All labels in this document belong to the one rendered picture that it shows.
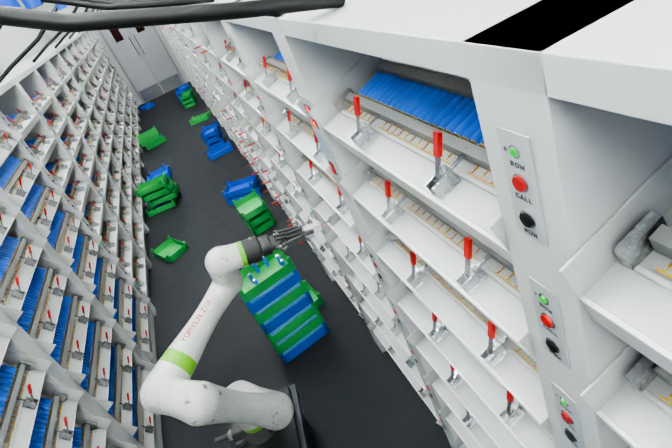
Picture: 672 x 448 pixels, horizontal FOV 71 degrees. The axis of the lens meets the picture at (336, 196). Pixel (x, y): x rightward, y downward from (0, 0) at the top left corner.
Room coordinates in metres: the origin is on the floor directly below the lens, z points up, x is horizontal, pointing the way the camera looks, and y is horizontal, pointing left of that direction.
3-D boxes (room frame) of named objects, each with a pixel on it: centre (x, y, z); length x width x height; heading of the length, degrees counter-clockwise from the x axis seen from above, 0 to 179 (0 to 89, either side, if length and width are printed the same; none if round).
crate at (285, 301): (2.02, 0.51, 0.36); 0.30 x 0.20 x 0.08; 110
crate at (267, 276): (2.02, 0.51, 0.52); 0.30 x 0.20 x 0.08; 110
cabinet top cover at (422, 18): (1.40, -0.06, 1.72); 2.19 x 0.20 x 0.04; 11
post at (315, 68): (1.06, -0.12, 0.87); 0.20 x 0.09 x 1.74; 101
